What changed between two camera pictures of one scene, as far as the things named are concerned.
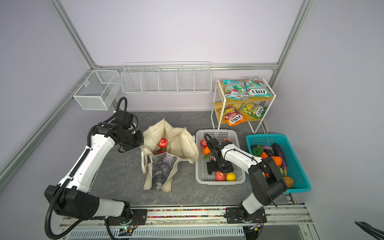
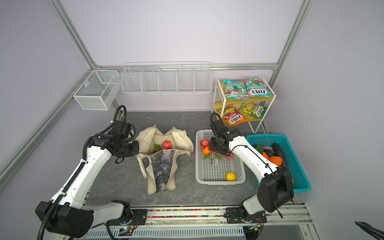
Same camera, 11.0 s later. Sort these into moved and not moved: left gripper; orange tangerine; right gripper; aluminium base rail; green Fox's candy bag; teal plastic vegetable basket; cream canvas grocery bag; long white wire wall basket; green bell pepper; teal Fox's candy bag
Moved: right gripper; cream canvas grocery bag; left gripper
Not moved: aluminium base rail; long white wire wall basket; green bell pepper; green Fox's candy bag; teal Fox's candy bag; teal plastic vegetable basket; orange tangerine
